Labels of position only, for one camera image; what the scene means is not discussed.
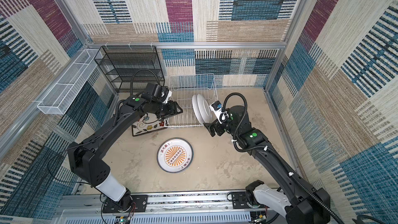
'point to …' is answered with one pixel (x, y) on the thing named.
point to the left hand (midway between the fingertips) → (181, 112)
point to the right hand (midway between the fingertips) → (215, 119)
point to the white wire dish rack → (183, 87)
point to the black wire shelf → (128, 67)
